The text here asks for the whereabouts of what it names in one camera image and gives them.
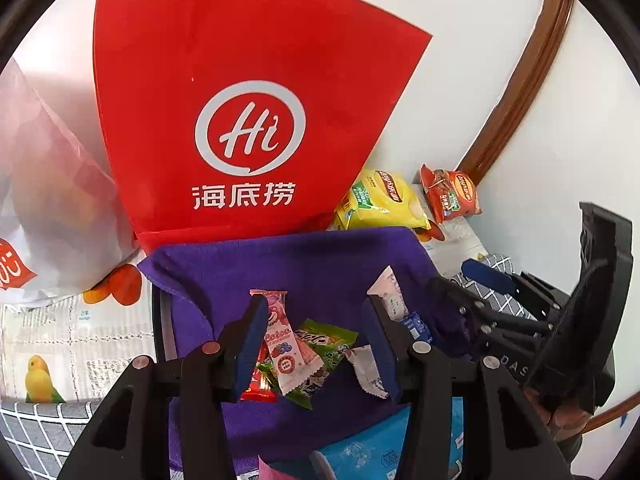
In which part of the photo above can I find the purple towel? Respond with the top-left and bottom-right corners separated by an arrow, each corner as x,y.
137,226 -> 471,476

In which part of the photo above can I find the blue tissue pack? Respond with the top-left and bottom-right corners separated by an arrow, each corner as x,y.
310,395 -> 466,480

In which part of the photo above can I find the yellow chip bag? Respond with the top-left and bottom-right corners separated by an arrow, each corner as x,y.
334,169 -> 432,231

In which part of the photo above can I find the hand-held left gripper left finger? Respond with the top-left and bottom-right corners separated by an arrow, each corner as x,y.
57,294 -> 271,480

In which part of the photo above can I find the red snack packet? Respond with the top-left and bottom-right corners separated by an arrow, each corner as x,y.
240,355 -> 281,403

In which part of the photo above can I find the grey checked blanket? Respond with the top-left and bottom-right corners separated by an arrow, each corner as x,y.
0,252 -> 516,480

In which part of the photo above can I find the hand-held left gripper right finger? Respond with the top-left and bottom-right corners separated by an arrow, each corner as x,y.
361,296 -> 573,480

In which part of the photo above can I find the white pink snack packet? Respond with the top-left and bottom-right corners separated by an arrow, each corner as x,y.
367,266 -> 407,322

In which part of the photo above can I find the orange chip bag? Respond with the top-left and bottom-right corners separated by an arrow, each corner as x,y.
420,164 -> 482,225

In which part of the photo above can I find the brown wooden door frame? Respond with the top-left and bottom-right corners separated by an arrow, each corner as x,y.
452,0 -> 576,186

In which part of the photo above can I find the red paper bag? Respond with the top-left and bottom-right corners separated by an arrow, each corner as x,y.
95,0 -> 433,256

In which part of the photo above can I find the person's right forearm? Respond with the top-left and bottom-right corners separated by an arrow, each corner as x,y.
552,435 -> 587,480

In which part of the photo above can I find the pile of mixed snacks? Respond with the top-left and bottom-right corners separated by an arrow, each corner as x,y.
250,287 -> 431,411

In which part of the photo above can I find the white plastic bag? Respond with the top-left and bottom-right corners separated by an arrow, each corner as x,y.
0,57 -> 136,303

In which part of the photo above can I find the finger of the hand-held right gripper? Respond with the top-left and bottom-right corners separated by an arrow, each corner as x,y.
431,276 -> 552,377
461,259 -> 577,322

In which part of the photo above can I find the person's right hand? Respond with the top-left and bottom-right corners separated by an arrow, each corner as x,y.
525,394 -> 597,442

